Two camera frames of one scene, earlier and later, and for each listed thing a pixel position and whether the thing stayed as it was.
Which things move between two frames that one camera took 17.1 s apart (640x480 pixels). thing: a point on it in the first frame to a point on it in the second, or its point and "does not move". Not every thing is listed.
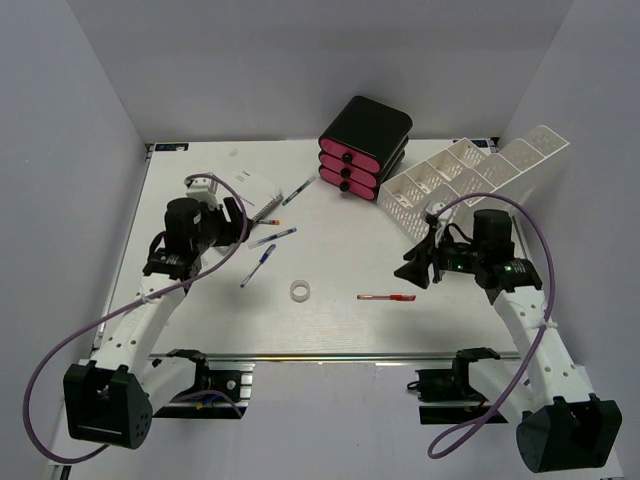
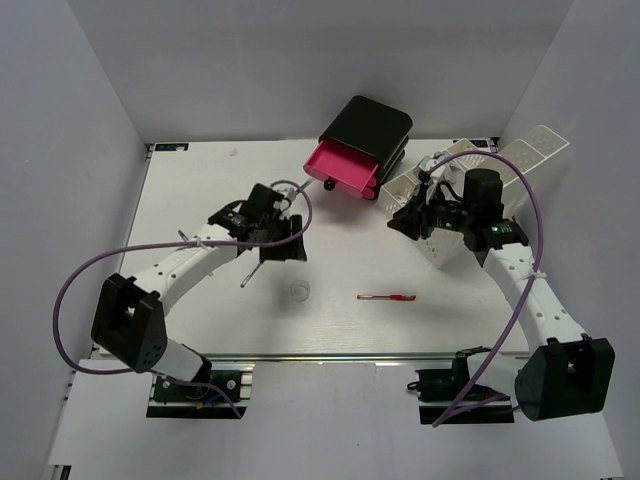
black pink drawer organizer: (364, 142) does not move
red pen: (393, 297) does not move
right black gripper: (416, 270) to (409, 218)
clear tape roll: (300, 298) does not move
